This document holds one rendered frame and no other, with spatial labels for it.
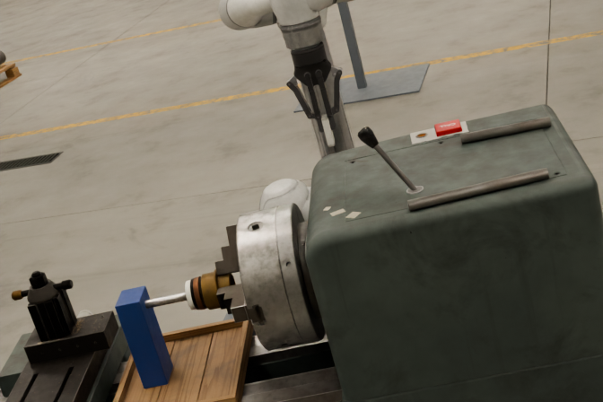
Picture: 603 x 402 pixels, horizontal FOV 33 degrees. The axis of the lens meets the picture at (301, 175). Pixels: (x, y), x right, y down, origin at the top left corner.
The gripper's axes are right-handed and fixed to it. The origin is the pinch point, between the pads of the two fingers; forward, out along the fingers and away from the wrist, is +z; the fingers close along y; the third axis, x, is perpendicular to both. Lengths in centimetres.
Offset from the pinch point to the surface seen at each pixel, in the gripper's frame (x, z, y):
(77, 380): 21, 38, 68
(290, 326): 27.0, 32.2, 15.7
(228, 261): 11.0, 21.7, 28.3
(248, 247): 21.2, 14.7, 20.8
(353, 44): -479, 101, 16
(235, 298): 21.6, 25.8, 26.7
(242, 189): -334, 135, 91
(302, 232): 14.8, 16.9, 9.5
